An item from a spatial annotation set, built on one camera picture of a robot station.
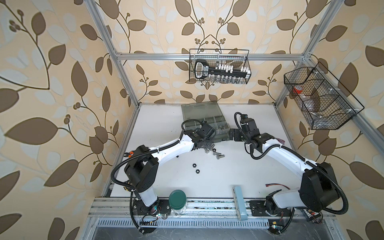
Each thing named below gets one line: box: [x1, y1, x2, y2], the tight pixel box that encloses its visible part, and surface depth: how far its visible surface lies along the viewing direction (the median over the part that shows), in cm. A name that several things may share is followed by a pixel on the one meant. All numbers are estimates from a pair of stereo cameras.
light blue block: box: [232, 185, 248, 221], surface depth 73 cm
